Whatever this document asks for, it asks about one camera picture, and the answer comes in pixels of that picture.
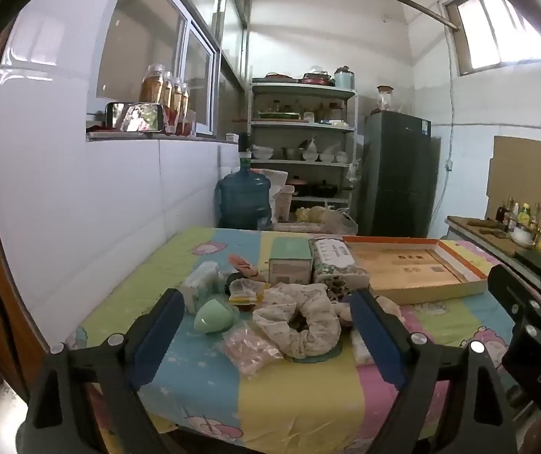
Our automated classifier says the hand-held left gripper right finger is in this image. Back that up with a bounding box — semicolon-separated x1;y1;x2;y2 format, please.
350;288;519;454

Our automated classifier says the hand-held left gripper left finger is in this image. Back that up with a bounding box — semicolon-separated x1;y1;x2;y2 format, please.
15;288;185;454

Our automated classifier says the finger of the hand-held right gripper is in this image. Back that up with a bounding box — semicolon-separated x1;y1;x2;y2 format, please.
488;265;541;341

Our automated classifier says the white tissue packet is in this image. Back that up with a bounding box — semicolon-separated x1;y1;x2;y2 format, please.
351;328;376;366

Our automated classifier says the orange-rimmed cardboard box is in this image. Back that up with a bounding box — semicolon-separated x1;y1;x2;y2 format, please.
344;235;494;306

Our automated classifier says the floral tissue pack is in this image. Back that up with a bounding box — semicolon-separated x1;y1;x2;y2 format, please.
311;236;370;290

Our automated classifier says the white bowl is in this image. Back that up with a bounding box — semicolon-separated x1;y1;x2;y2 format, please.
509;227;536;249

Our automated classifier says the leopard print cloth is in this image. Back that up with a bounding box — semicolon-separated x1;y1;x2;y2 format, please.
326;275;370;304

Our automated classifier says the mint green cup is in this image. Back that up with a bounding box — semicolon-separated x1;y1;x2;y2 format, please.
194;297;236;334

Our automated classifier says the cream floral cloth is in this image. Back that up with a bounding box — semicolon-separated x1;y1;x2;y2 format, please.
252;283;343;358

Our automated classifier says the white cotton pad bag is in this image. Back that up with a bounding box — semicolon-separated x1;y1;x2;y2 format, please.
180;261;219;314

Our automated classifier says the row of condiment bottles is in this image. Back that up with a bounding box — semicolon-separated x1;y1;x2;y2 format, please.
495;196;541;230

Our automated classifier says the small clear yellow packet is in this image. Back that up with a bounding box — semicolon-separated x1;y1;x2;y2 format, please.
229;279;271;313

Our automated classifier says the pink hair clip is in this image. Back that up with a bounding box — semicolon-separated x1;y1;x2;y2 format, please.
228;254;263;281

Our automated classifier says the brown cardboard sheet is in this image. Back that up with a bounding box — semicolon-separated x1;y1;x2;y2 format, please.
485;135;541;229

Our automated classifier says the green white carton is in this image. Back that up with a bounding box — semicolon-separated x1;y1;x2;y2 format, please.
268;237;313;285

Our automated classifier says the plastic bag of food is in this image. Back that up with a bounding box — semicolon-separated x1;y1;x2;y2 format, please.
294;204;359;236

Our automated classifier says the black wok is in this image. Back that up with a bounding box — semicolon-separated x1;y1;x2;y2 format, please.
306;180;353;198

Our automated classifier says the dark refrigerator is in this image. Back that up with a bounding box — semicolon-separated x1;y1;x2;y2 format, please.
358;111;434;238

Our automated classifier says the blue water jug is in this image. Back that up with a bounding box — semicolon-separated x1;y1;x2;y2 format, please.
216;158;274;230

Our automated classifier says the set of white bowls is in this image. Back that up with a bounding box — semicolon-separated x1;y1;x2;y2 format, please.
252;144;350;164

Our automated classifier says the black water jug pump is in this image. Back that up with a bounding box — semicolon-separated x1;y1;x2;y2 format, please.
236;132;253;171

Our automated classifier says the smartphone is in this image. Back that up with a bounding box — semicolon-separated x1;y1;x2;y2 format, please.
105;101;165;133

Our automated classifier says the glass jar with brown lid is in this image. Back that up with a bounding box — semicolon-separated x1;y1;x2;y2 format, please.
375;85;394;113

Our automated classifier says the amber bottle with red label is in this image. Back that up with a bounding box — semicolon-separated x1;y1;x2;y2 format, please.
171;78;184;133
180;82;192;134
162;71;175;126

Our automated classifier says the grey metal shelf rack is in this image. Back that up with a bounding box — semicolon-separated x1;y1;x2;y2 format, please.
248;80;361;228

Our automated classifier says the large amber liquid jar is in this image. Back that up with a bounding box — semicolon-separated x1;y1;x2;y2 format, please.
140;64;165;105

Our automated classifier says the teal canister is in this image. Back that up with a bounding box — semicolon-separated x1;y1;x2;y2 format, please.
334;66;356;90

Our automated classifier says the red pot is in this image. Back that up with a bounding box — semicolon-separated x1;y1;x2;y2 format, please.
301;72;335;87

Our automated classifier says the small high window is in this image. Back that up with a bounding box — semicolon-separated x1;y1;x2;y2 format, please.
443;0;541;76

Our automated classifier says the white wall cable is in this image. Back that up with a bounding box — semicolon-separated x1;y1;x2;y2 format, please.
434;33;457;228

